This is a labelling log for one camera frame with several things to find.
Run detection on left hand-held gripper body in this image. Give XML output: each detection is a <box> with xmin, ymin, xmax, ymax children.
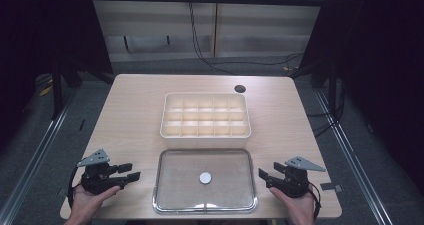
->
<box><xmin>77</xmin><ymin>148</ymin><xmax>128</xmax><ymax>196</ymax></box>

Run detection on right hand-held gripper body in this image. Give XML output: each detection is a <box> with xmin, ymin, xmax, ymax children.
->
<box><xmin>265</xmin><ymin>156</ymin><xmax>327</xmax><ymax>199</ymax></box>

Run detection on transparent box lid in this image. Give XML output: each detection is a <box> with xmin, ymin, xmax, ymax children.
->
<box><xmin>152</xmin><ymin>147</ymin><xmax>259</xmax><ymax>215</ymax></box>

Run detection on white compartment storage box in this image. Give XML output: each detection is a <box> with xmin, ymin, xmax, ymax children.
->
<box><xmin>159</xmin><ymin>91</ymin><xmax>252</xmax><ymax>150</ymax></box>

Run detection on person's right hand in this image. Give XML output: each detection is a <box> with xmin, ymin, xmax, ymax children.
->
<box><xmin>269</xmin><ymin>186</ymin><xmax>316</xmax><ymax>221</ymax></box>

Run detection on person's left hand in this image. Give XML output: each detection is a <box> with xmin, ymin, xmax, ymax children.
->
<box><xmin>70</xmin><ymin>184</ymin><xmax>121</xmax><ymax>219</ymax></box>

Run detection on grey tape strip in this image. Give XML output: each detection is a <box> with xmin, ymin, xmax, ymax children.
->
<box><xmin>320</xmin><ymin>182</ymin><xmax>344</xmax><ymax>193</ymax></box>

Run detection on black metal stand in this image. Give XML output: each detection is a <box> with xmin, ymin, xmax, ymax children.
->
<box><xmin>327</xmin><ymin>59</ymin><xmax>338</xmax><ymax>116</ymax></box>
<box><xmin>50</xmin><ymin>63</ymin><xmax>65</xmax><ymax>121</ymax></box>

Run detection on yellow floor object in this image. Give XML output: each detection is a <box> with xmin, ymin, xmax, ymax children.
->
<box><xmin>38</xmin><ymin>84</ymin><xmax>54</xmax><ymax>97</ymax></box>

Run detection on dark curtain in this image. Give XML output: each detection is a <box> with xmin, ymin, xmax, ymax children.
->
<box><xmin>0</xmin><ymin>0</ymin><xmax>114</xmax><ymax>149</ymax></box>
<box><xmin>299</xmin><ymin>0</ymin><xmax>424</xmax><ymax>199</ymax></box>

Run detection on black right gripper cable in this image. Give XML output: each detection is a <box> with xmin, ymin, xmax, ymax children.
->
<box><xmin>308</xmin><ymin>182</ymin><xmax>322</xmax><ymax>220</ymax></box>

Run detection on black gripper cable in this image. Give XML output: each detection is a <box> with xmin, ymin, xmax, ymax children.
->
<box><xmin>67</xmin><ymin>166</ymin><xmax>84</xmax><ymax>209</ymax></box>
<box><xmin>308</xmin><ymin>182</ymin><xmax>322</xmax><ymax>220</ymax></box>

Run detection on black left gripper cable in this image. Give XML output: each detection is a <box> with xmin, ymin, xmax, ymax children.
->
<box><xmin>67</xmin><ymin>166</ymin><xmax>84</xmax><ymax>209</ymax></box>

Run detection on black floor cables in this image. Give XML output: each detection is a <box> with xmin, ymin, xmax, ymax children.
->
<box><xmin>306</xmin><ymin>79</ymin><xmax>347</xmax><ymax>138</ymax></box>

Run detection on metal floor rail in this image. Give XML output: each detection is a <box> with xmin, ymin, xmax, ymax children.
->
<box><xmin>0</xmin><ymin>87</ymin><xmax>78</xmax><ymax>225</ymax></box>
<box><xmin>314</xmin><ymin>89</ymin><xmax>395</xmax><ymax>225</ymax></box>

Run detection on long black hanging cable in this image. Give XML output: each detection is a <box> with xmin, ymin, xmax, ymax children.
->
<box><xmin>187</xmin><ymin>1</ymin><xmax>305</xmax><ymax>76</ymax></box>

